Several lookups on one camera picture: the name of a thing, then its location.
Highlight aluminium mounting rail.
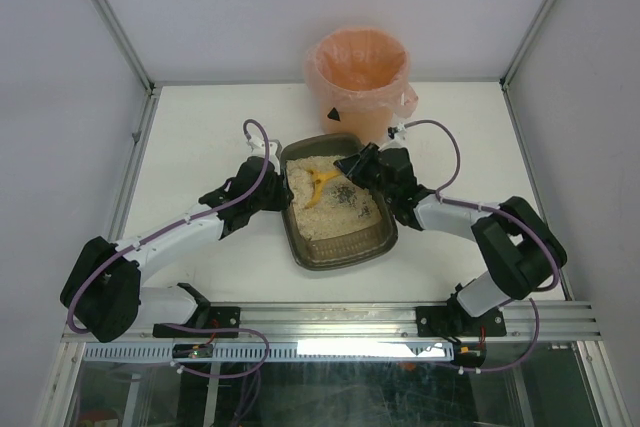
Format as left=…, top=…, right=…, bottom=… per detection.
left=64, top=301, right=600, bottom=344

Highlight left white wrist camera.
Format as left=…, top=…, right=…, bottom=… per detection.
left=247, top=135, right=282, bottom=166

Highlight white slotted cable duct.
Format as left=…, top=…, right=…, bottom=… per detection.
left=84, top=339, right=454, bottom=364

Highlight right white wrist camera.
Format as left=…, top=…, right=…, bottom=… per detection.
left=383, top=123, right=408, bottom=149

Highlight orange trash bin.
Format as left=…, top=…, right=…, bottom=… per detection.
left=319, top=31, right=409, bottom=145

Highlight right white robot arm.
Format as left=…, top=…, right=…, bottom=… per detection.
left=334, top=144, right=567, bottom=335

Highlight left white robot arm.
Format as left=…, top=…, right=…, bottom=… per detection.
left=60, top=156, right=291, bottom=343

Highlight cat litter granules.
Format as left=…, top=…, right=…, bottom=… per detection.
left=286, top=156, right=382, bottom=241

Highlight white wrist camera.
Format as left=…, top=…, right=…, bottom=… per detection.
left=247, top=135, right=282, bottom=166
left=383, top=123, right=408, bottom=149

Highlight yellow plastic litter scoop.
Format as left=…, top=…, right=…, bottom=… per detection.
left=305, top=169, right=342, bottom=209

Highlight dark grey litter box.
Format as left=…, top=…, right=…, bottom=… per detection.
left=281, top=134, right=398, bottom=271

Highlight translucent pink bin liner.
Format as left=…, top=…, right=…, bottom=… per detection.
left=304, top=27, right=418, bottom=118

